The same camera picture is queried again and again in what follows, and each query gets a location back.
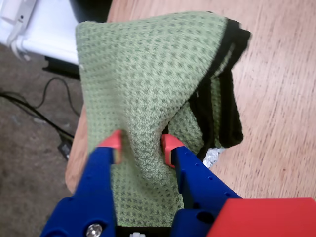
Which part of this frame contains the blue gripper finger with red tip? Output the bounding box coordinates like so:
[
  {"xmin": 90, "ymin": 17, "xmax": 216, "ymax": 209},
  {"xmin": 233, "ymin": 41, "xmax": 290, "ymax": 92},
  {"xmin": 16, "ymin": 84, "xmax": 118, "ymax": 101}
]
[
  {"xmin": 39, "ymin": 130, "xmax": 124, "ymax": 237},
  {"xmin": 160, "ymin": 134, "xmax": 243, "ymax": 237}
]

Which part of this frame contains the green waffle cloth black trim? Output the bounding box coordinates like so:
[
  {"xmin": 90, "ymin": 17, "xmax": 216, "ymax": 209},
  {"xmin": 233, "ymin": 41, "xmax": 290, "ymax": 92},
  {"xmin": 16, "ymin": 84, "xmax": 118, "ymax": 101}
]
[{"xmin": 75, "ymin": 10, "xmax": 252, "ymax": 227}]

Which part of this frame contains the small black adapter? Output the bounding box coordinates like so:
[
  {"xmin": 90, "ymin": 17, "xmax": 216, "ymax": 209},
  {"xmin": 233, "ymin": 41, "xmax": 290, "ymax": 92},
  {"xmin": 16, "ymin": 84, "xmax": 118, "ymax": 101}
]
[{"xmin": 57, "ymin": 141, "xmax": 74, "ymax": 160}]

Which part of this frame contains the white plastic box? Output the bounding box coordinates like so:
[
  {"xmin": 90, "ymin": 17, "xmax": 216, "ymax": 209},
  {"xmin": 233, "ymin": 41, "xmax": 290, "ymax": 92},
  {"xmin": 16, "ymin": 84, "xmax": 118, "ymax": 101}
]
[{"xmin": 0, "ymin": 0, "xmax": 81, "ymax": 65}]

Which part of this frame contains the red camera mount bracket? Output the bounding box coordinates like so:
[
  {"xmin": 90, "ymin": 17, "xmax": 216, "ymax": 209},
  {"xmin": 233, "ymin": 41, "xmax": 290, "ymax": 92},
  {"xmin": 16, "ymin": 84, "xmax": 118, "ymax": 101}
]
[{"xmin": 206, "ymin": 197, "xmax": 316, "ymax": 237}]

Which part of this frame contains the black floor cable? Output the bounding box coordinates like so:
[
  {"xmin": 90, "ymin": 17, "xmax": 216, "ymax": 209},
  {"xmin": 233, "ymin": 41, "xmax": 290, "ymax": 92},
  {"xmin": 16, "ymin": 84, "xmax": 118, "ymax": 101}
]
[{"xmin": 0, "ymin": 77, "xmax": 82, "ymax": 139}]

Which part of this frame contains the white plug with cable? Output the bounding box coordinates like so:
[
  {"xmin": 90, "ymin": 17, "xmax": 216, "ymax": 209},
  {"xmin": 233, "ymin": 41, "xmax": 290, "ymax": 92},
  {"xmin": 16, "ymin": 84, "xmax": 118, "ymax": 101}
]
[{"xmin": 0, "ymin": 0, "xmax": 38, "ymax": 62}]

